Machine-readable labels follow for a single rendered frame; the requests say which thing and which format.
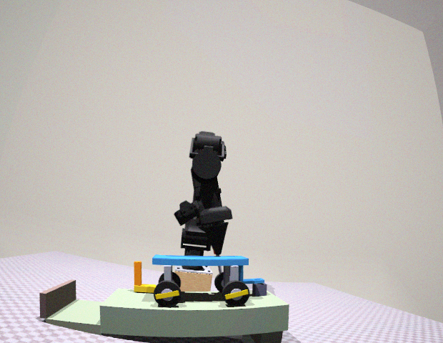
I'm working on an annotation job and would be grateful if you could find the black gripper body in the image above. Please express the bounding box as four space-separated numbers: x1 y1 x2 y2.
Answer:
194 184 233 227

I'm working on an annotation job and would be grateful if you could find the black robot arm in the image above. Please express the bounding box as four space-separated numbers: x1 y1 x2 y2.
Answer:
174 131 227 271

